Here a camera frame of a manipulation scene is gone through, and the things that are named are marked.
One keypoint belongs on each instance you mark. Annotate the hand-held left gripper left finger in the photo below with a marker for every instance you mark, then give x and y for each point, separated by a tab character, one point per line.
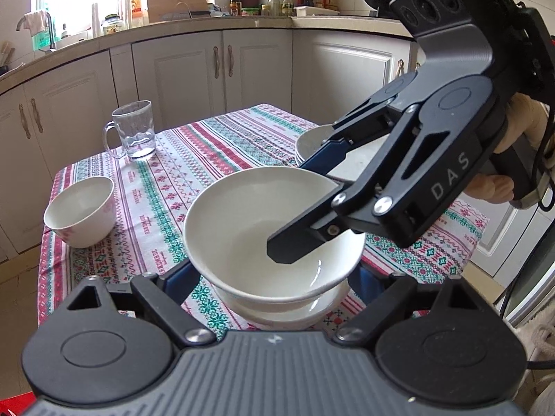
184	281

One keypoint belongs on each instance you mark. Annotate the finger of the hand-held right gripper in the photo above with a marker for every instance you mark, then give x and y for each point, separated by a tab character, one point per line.
303	240
323	156

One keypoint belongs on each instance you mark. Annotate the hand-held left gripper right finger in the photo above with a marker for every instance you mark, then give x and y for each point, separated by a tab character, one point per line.
368	288

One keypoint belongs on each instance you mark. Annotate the white deep plate red flower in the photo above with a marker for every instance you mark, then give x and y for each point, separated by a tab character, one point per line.
360	160

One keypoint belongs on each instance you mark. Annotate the white bowl pink flowers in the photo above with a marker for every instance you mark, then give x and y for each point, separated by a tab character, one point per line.
243	225
78	225
282	315

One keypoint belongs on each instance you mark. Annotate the person's right hand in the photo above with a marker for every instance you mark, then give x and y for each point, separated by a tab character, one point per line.
529	117

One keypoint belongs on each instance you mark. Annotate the red green patterned tablecloth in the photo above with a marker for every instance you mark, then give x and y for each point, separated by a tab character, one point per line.
151	190

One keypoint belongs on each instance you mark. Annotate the white kitchen cabinets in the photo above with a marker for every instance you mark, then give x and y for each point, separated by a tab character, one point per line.
260	73

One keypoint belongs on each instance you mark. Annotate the white rectangular tray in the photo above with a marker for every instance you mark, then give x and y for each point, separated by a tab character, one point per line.
316	10

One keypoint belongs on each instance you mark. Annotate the clear glass mug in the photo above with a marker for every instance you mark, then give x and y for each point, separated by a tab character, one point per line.
136	138

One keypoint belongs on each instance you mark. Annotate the dark sauce bottle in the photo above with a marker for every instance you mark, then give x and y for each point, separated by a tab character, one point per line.
235	4

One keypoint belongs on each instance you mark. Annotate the person's cream fleece clothing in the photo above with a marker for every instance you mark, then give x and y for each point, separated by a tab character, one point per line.
540	342

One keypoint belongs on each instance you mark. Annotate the beige kitchen countertop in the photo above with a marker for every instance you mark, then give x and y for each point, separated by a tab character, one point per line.
195	22

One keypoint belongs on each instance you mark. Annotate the red biscuit box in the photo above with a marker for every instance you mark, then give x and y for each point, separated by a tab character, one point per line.
13	405

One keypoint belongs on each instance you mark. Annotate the wooden cutting board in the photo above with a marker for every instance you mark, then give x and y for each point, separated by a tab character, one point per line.
175	4

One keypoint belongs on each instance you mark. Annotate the orange label bottle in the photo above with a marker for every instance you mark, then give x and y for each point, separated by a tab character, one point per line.
138	8

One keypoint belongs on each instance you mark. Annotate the metal kitchen faucet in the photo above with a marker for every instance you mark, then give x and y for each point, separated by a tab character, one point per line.
51	30

